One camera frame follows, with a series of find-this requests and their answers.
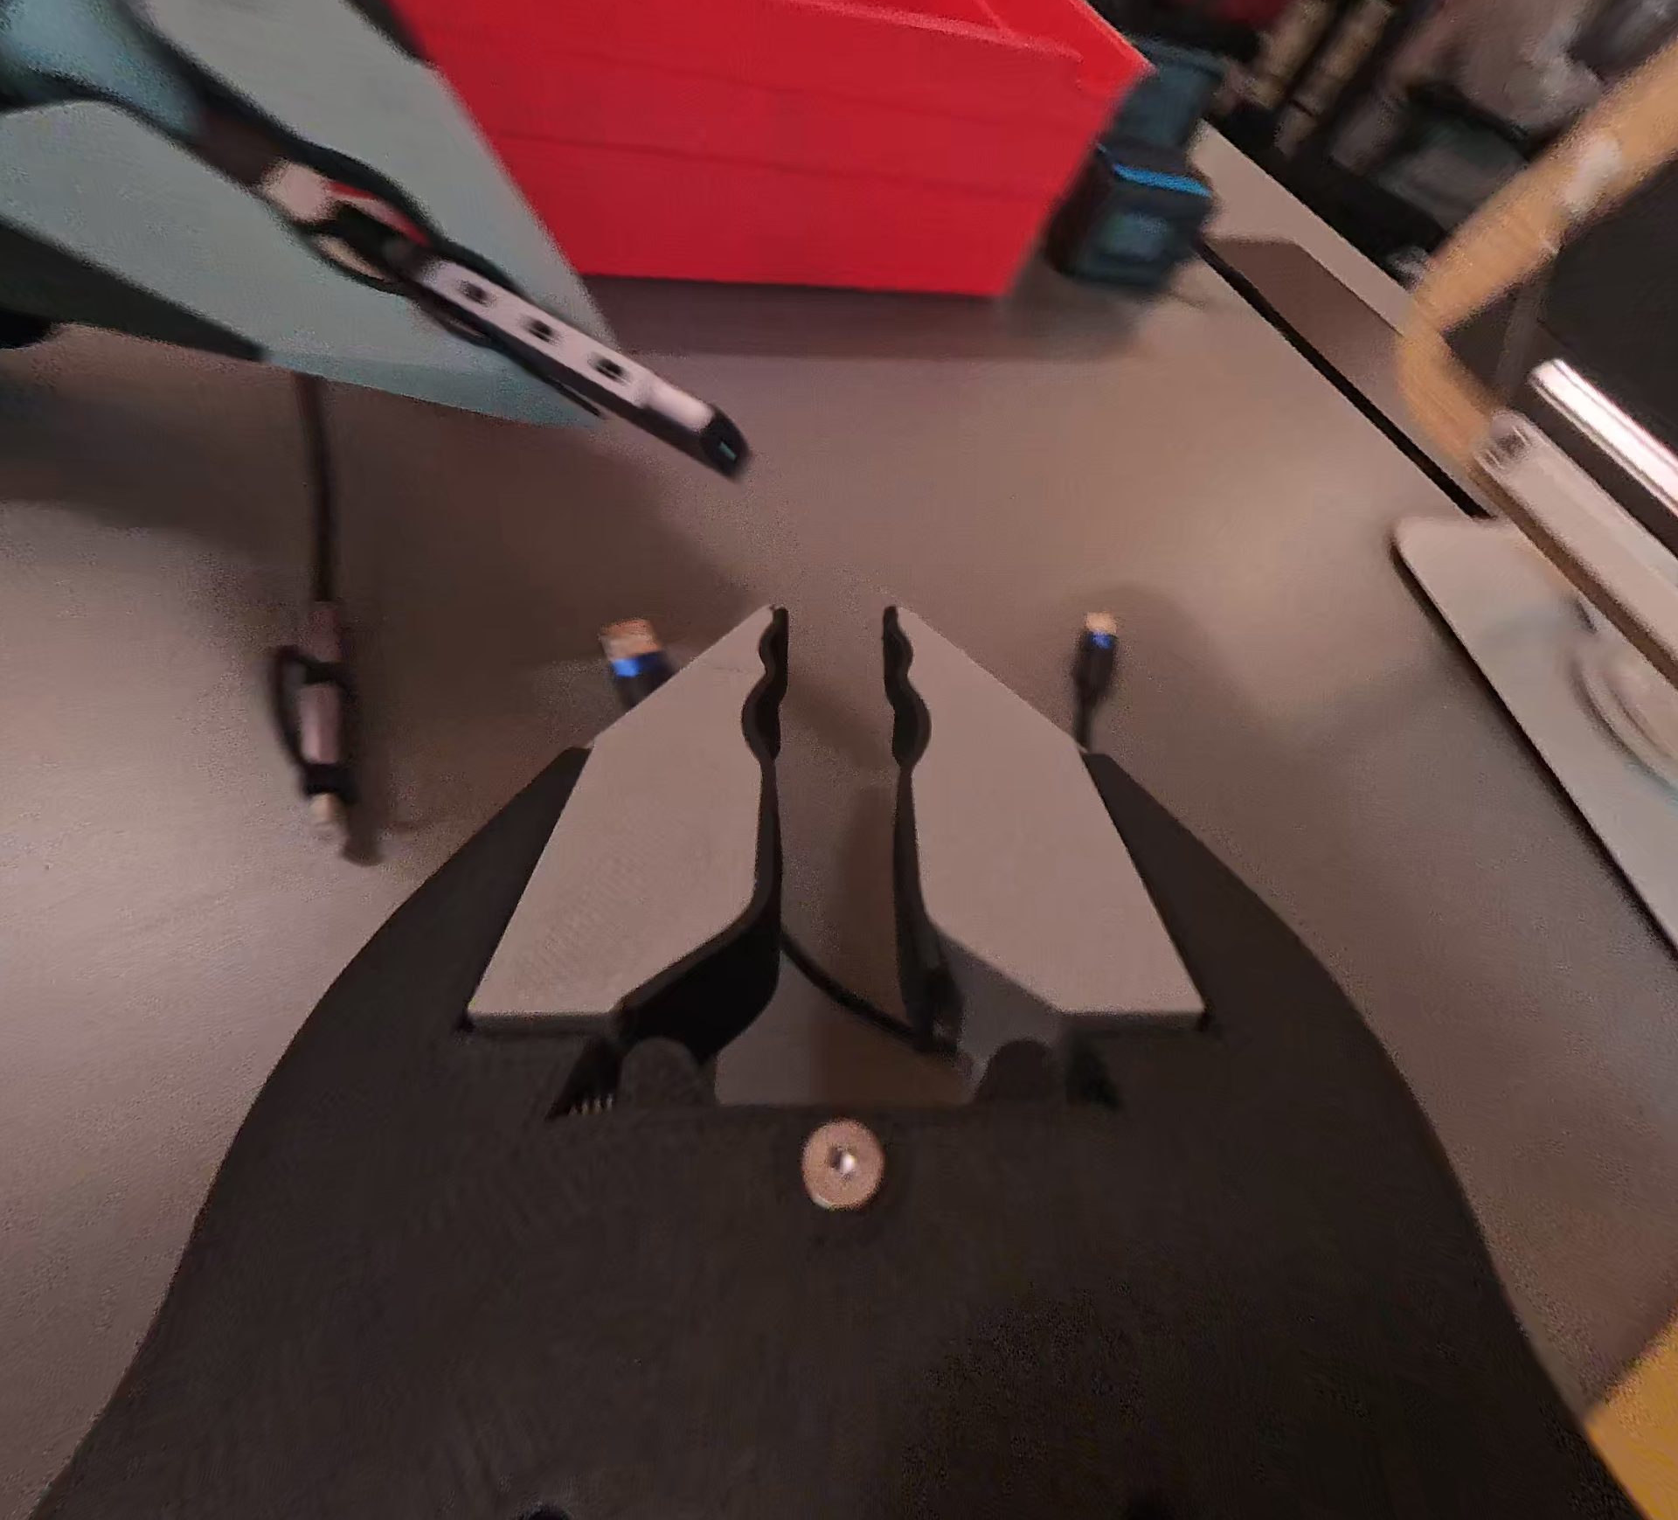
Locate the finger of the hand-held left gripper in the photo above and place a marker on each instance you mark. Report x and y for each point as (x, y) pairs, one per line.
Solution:
(343, 77)
(186, 222)

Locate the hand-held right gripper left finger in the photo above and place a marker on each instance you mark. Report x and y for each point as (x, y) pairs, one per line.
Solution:
(644, 878)

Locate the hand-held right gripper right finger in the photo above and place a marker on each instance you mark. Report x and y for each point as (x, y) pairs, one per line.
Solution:
(1038, 878)

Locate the grey usb hub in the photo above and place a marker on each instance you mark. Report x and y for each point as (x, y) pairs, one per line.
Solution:
(605, 379)

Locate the red plastic bin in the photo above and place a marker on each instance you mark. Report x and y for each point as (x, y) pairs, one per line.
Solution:
(787, 157)

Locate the black flat panel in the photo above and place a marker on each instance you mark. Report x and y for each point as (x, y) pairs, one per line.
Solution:
(1339, 354)

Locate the blue and black device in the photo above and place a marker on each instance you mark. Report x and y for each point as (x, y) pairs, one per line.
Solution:
(1134, 209)

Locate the black board on stand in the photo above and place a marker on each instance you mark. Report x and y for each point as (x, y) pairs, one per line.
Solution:
(1508, 209)

